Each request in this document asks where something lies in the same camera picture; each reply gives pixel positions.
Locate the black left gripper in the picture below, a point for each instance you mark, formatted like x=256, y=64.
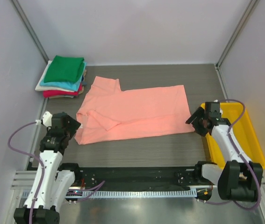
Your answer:
x=73, y=125

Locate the cyan folded t shirt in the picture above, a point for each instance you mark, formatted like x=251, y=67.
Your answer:
x=84, y=68

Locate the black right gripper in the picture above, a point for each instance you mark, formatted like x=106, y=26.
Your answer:
x=199, y=112

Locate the green folded t shirt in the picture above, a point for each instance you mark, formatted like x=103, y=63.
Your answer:
x=64, y=69

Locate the yellow plastic bin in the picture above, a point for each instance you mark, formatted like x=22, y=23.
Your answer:
x=244, y=137

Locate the white folded t shirt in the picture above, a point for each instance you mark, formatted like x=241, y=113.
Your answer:
x=54, y=86

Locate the aluminium frame post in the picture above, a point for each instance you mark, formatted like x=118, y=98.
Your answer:
x=23, y=17
x=237, y=31

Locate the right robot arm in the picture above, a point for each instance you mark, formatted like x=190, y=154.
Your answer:
x=240, y=179

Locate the left aluminium frame post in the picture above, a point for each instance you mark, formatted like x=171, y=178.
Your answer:
x=23, y=17

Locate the beige folded t shirt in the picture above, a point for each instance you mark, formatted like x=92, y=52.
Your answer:
x=82, y=84

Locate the right aluminium frame post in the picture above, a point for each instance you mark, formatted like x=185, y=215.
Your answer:
x=237, y=31

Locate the salmon pink t shirt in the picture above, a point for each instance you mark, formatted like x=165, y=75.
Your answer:
x=109, y=113

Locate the slotted cable duct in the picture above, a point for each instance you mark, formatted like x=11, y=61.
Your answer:
x=145, y=194

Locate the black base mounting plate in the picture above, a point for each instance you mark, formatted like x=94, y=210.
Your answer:
x=140, y=179

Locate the grey folded t shirt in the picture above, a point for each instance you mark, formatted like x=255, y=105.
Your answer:
x=72, y=94

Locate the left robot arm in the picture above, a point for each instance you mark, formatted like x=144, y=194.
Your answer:
x=52, y=179

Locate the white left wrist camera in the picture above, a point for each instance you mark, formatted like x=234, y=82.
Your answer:
x=45, y=120

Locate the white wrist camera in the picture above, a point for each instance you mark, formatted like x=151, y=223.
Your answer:
x=218, y=107
x=45, y=120

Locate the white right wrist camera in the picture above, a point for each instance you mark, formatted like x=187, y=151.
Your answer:
x=218, y=107

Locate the red folded t shirt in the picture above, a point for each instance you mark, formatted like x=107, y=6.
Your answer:
x=53, y=93

